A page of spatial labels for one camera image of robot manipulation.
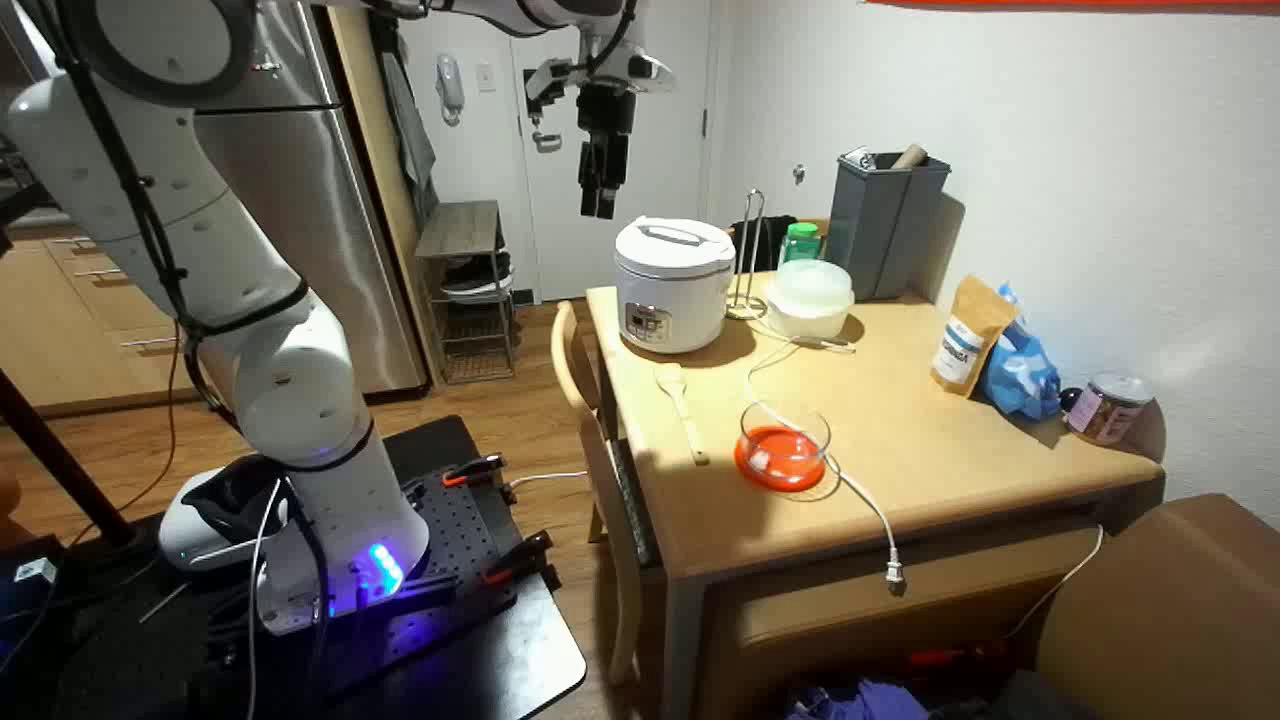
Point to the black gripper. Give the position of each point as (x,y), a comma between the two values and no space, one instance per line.
(604,124)

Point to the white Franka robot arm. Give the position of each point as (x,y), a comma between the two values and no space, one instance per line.
(282,375)

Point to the white rice cooker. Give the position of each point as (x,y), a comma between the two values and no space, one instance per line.
(674,285)

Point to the small wooden shelf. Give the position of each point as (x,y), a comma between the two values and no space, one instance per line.
(465,264)

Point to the metal paper towel holder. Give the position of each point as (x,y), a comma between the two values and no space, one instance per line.
(748,254)

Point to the green lid jar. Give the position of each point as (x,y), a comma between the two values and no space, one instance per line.
(800,241)

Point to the white lidded plastic container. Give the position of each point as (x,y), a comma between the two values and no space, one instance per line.
(809,302)

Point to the stainless steel refrigerator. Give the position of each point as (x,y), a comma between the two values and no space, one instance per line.
(334,224)

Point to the orange black clamp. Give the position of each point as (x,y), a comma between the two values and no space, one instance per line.
(523,560)
(475,468)

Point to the wooden slat chair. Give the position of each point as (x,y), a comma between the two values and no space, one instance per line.
(619,506)

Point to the glass bowl with orange lid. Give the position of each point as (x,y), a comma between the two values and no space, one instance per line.
(783,454)

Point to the brown paper pouch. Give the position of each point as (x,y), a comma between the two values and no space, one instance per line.
(966,340)

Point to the blue plastic bag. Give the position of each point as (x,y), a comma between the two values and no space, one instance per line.
(1027,375)

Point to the white black helmet device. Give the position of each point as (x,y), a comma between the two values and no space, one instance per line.
(203,526)

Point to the pink jar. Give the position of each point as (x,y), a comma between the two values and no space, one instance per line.
(1111,407)

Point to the wooden cabinet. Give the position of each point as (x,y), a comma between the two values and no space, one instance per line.
(64,327)

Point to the purple cloth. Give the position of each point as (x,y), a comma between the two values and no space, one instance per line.
(861,700)

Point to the black tripod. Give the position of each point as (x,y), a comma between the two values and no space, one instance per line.
(61,463)

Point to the white wall phone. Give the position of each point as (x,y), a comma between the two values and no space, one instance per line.
(448,84)

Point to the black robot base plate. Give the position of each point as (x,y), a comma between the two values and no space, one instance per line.
(523,654)

